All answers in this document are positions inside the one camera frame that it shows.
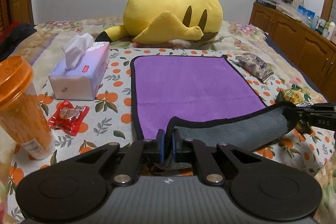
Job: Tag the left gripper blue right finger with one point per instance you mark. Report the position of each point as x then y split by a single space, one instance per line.
199 156

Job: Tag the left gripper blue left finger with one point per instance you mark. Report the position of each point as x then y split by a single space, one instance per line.
131 160

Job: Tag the purple and grey towel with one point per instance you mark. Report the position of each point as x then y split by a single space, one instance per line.
203 98

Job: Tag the green snack bag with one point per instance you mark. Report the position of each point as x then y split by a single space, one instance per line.
299 97

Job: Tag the wooden sideboard cabinet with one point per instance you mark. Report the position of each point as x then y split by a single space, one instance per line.
309 51

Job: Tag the orange print white cloth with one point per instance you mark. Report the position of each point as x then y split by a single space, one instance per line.
109 119

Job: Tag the red candy wrapper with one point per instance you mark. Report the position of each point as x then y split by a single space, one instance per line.
68 117

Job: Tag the purple snack packet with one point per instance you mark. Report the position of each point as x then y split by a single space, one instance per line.
255 66

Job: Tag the blue and white box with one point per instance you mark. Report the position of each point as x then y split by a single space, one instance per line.
307 16

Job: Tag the lilac tissue box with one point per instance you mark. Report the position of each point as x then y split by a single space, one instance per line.
79 74

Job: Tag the yellow Pikachu plush toy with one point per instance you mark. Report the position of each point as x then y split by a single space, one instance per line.
158 21

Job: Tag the floral bed sheet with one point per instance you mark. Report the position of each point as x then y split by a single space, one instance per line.
43 50

